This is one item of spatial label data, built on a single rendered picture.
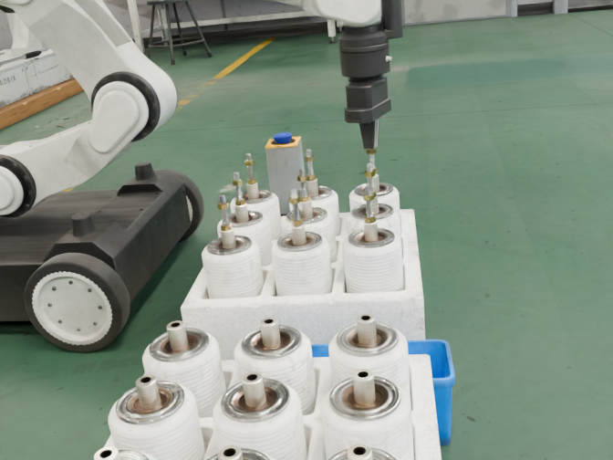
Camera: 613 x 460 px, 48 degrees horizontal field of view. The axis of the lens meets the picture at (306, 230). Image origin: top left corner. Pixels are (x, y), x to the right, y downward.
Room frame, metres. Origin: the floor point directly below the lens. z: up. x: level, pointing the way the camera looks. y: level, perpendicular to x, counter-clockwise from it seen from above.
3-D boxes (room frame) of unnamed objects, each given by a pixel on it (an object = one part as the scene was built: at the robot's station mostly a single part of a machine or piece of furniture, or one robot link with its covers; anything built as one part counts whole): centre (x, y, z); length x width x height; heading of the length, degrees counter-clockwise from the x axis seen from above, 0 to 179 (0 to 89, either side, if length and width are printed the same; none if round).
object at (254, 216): (1.19, 0.11, 0.25); 0.08 x 0.08 x 0.01
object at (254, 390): (0.63, 0.07, 0.26); 0.02 x 0.02 x 0.03
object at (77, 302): (1.23, 0.46, 0.10); 0.20 x 0.05 x 0.20; 80
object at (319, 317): (1.17, 0.00, 0.09); 0.39 x 0.39 x 0.18; 82
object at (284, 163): (1.47, 0.03, 0.16); 0.07 x 0.07 x 0.31; 82
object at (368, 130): (1.26, -0.13, 0.37); 0.03 x 0.02 x 0.06; 59
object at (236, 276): (1.07, 0.13, 0.16); 0.10 x 0.10 x 0.18
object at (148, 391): (0.65, 0.19, 0.26); 0.02 x 0.02 x 0.03
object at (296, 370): (0.75, 0.06, 0.16); 0.10 x 0.10 x 0.18
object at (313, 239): (1.05, 0.01, 0.25); 0.08 x 0.08 x 0.01
